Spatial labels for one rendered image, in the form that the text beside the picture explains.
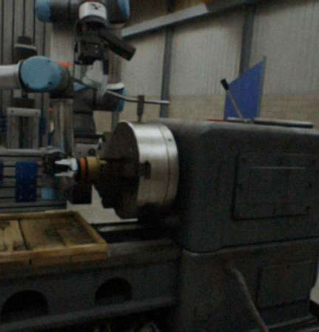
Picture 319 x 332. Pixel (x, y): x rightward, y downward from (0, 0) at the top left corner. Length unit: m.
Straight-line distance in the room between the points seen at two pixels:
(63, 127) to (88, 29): 0.49
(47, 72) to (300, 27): 12.20
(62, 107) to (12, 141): 0.39
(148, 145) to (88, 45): 0.32
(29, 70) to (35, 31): 0.58
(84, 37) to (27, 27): 0.87
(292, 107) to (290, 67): 1.34
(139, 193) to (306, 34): 12.16
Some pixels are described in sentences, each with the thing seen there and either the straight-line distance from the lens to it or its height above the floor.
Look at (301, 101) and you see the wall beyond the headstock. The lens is 12.55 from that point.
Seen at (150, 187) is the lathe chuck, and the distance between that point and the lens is 1.02.
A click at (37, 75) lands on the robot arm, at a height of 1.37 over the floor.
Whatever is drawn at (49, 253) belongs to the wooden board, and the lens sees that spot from 0.96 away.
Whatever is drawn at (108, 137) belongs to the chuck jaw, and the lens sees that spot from 1.18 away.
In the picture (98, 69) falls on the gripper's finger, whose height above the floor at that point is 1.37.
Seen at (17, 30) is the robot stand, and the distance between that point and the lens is 1.87.
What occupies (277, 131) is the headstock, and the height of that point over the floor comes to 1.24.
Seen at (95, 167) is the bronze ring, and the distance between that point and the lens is 1.08.
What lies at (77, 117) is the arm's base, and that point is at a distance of 1.70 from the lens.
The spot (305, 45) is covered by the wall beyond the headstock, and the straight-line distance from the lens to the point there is 12.92.
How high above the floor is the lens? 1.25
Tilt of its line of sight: 7 degrees down
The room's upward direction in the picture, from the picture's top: 4 degrees clockwise
